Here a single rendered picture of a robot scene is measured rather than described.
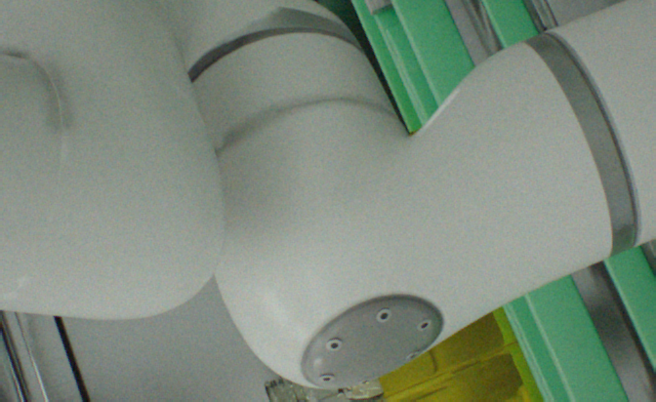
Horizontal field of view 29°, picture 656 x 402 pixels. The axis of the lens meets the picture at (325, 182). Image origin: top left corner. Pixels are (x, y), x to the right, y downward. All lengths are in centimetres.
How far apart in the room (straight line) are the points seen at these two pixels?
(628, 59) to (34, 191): 23
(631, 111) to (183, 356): 65
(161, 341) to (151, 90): 65
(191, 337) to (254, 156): 59
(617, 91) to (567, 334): 34
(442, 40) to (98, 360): 42
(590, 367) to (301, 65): 35
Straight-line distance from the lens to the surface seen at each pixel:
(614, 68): 49
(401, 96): 101
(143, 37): 45
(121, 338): 108
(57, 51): 43
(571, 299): 80
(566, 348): 80
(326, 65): 52
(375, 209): 46
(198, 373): 106
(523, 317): 87
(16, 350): 112
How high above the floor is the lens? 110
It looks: 4 degrees down
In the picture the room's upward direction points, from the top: 112 degrees counter-clockwise
